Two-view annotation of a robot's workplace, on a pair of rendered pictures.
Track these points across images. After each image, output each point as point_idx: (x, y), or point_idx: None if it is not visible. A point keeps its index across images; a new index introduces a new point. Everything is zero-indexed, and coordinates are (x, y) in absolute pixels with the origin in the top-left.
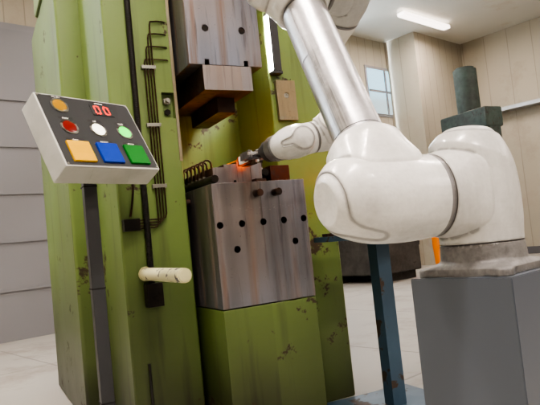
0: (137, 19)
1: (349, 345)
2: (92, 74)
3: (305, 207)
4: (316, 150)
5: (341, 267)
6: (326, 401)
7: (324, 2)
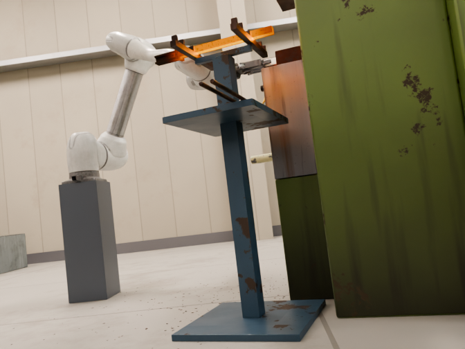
0: None
1: (327, 249)
2: None
3: (264, 95)
4: (196, 81)
5: (314, 146)
6: (288, 281)
7: (125, 68)
